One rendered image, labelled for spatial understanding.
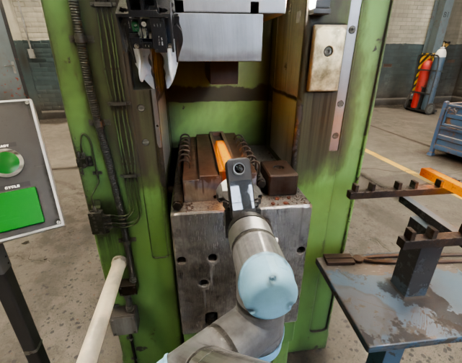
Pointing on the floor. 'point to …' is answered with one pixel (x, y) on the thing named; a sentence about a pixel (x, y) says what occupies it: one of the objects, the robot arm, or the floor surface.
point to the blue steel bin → (454, 130)
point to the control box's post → (14, 303)
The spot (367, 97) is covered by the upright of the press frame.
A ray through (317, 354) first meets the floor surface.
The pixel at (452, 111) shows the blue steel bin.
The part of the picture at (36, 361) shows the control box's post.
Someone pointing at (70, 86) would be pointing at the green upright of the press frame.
